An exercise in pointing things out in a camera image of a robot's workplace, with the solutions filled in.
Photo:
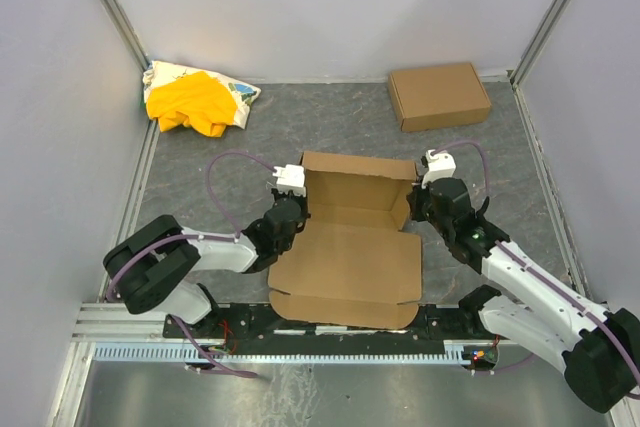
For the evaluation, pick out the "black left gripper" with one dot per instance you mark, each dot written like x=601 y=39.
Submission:
x=298 y=207

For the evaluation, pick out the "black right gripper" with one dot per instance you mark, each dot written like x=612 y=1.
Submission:
x=417 y=202

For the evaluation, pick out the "cardboard box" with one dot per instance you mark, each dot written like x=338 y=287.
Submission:
x=437 y=97
x=353 y=264

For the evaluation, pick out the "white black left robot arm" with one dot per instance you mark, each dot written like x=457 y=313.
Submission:
x=149 y=270

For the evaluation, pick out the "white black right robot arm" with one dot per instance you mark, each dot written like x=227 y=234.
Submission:
x=596 y=350

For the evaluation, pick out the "folded closed cardboard box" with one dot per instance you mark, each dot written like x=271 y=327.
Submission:
x=437 y=97

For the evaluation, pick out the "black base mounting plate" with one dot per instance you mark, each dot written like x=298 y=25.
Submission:
x=238 y=321

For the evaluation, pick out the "yellow cloth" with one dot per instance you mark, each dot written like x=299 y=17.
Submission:
x=195 y=101

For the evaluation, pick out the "floral patterned cloth bag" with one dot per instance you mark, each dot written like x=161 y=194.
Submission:
x=161 y=73

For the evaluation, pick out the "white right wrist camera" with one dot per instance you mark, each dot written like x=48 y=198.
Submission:
x=439 y=164

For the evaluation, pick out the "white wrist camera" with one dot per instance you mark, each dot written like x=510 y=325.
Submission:
x=290 y=179
x=439 y=164

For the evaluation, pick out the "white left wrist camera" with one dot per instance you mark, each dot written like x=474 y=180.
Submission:
x=290 y=179

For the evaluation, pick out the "aluminium frame rail front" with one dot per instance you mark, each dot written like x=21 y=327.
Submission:
x=112 y=322

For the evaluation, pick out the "right aluminium corner post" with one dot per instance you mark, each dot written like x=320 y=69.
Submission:
x=541 y=35

